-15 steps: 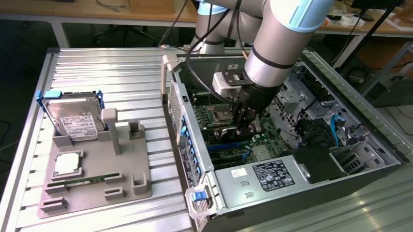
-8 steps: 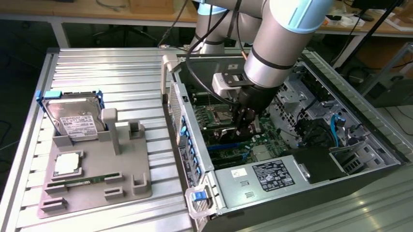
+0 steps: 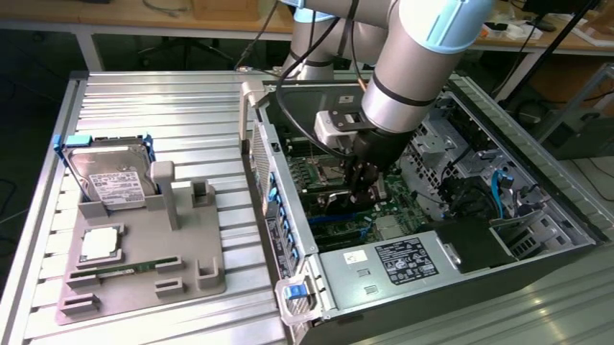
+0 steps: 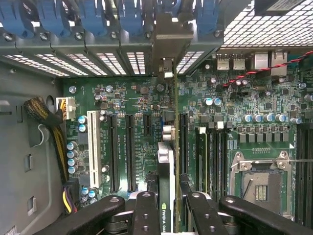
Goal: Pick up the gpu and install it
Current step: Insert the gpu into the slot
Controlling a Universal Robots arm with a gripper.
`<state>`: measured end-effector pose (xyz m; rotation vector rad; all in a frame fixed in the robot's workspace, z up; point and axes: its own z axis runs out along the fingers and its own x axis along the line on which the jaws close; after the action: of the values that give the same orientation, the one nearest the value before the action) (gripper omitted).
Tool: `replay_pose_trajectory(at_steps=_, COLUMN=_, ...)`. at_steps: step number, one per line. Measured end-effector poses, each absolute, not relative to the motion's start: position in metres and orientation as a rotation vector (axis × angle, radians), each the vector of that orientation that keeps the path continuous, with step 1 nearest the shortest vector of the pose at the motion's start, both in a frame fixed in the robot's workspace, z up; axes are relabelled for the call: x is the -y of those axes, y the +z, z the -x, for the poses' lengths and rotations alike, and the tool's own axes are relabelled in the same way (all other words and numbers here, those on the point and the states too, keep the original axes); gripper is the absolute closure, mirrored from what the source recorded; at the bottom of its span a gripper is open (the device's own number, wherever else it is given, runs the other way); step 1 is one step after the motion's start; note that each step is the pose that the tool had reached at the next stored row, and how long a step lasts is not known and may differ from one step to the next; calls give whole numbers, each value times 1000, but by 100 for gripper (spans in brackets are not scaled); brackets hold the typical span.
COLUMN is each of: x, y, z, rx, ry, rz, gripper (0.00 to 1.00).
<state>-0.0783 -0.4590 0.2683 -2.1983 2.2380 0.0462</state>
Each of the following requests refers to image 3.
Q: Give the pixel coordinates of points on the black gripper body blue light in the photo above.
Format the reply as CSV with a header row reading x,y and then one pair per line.
x,y
381,147

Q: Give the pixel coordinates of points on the black graphics card metal bracket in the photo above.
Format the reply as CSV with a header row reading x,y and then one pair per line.
x,y
336,205

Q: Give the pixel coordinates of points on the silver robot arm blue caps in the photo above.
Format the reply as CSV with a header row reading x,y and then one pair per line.
x,y
408,72

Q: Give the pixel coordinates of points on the CPU socket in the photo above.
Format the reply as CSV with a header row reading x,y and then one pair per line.
x,y
326,169

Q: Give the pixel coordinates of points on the green motherboard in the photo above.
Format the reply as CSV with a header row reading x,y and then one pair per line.
x,y
404,208

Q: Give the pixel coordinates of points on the perforated metal disk bay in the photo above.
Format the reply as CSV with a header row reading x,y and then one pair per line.
x,y
432,143

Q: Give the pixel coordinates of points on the blue expansion slot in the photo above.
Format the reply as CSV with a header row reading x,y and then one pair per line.
x,y
332,217

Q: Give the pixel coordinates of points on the silver chipset heatsink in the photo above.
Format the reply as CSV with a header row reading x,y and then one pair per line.
x,y
391,228

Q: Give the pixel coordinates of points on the black expansion slot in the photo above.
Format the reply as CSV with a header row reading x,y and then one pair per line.
x,y
341,235

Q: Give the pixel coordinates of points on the black plastic shroud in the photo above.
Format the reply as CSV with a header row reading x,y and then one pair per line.
x,y
461,244

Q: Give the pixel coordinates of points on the grey power supply unit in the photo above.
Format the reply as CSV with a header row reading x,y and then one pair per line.
x,y
345,287

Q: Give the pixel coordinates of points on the open black PC case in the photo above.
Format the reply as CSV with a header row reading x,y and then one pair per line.
x,y
480,287

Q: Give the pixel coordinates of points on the white and black desk item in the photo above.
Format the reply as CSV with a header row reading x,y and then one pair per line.
x,y
513,33

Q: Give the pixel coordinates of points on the dark grey equipment box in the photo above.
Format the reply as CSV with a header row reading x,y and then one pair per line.
x,y
585,136

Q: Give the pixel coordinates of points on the black computer mouse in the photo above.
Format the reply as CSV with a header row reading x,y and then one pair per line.
x,y
545,26

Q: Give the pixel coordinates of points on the grey plastic parts rack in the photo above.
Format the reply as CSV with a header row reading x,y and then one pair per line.
x,y
145,244

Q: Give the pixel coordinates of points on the black office chair base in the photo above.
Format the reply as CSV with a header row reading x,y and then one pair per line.
x,y
188,46

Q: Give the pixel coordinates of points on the brown cardboard box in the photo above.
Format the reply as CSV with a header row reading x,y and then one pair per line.
x,y
226,9

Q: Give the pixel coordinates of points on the black stand pole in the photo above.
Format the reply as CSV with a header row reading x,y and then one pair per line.
x,y
571,30

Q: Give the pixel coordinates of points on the hard disk with blue carrier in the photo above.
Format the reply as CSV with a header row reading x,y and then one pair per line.
x,y
116,179

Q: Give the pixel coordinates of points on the black monitor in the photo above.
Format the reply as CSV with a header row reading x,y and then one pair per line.
x,y
552,5

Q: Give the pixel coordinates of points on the green RAM stick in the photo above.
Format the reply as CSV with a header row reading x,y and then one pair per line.
x,y
130,269

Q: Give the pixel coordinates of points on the silver CPU chip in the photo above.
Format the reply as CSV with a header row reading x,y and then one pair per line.
x,y
98,242

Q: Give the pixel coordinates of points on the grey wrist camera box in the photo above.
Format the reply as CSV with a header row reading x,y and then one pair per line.
x,y
332,129

